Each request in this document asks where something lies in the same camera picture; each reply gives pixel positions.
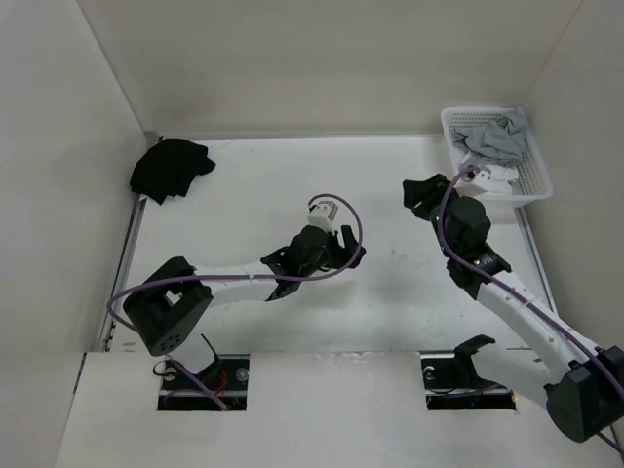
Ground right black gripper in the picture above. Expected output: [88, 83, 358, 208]
[404, 172, 470, 256]

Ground grey tank top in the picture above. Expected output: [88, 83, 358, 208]
[450, 109, 528, 169]

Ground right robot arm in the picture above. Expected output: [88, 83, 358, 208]
[402, 175, 623, 443]

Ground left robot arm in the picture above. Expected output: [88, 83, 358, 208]
[123, 225, 366, 391]

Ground white tank top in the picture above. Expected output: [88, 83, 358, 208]
[460, 152, 520, 195]

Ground folded black tank tops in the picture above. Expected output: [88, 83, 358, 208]
[129, 139, 216, 205]

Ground white plastic basket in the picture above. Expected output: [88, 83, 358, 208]
[440, 106, 553, 208]

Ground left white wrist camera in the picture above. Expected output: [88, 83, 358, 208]
[307, 200, 338, 233]

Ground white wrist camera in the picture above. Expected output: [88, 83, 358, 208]
[456, 166, 493, 197]
[307, 200, 338, 233]

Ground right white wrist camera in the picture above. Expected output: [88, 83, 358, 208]
[456, 166, 493, 197]

